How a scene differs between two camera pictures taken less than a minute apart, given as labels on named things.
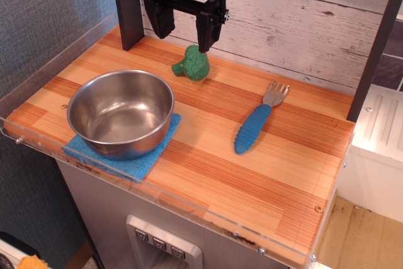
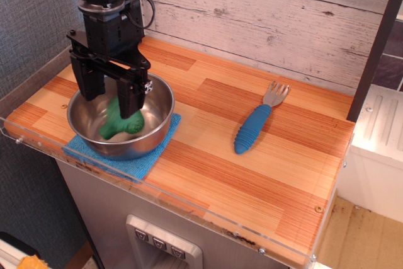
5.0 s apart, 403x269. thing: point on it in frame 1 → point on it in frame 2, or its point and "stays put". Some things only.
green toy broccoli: (195, 66) → (116, 123)
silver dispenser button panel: (152, 247) stays put
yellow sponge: (31, 262) stays put
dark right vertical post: (371, 63) stays put
